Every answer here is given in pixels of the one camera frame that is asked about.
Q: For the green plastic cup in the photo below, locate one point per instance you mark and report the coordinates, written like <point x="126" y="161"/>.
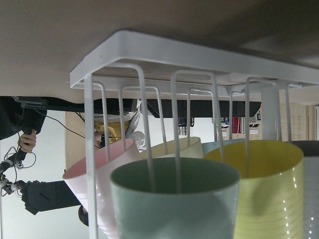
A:
<point x="204" y="208"/>

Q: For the cream plastic cup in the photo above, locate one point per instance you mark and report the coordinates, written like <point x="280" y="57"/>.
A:
<point x="188" y="148"/>

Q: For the blue plastic cup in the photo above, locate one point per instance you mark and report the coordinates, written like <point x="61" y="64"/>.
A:
<point x="211" y="146"/>

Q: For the pink plastic cup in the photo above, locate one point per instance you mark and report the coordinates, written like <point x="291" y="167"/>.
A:
<point x="76" y="179"/>

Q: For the yellow plastic cup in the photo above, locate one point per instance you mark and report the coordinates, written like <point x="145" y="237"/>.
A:
<point x="271" y="197"/>

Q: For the grey plastic cup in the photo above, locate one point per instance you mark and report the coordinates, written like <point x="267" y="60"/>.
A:
<point x="310" y="149"/>

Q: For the person in black clothes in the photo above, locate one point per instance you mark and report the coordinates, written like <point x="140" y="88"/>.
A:
<point x="14" y="118"/>

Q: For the white wire cup rack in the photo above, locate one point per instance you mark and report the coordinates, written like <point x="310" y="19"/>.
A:
<point x="160" y="57"/>

